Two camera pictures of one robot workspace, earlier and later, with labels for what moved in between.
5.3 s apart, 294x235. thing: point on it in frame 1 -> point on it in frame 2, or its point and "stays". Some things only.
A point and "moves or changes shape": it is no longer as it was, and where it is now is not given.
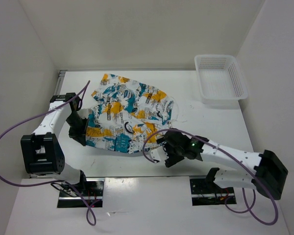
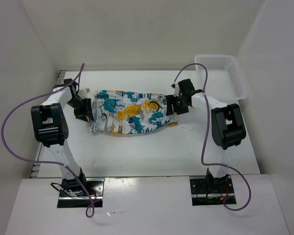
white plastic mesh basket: x=221 y=79 stays
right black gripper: x=172 y=159 -> x=171 y=100
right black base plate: x=205 y=192 stays
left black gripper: x=79 y=135 -> x=87 y=110
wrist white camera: x=159 y=153 -> x=177 y=89
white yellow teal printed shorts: x=127 y=116 moves or changes shape
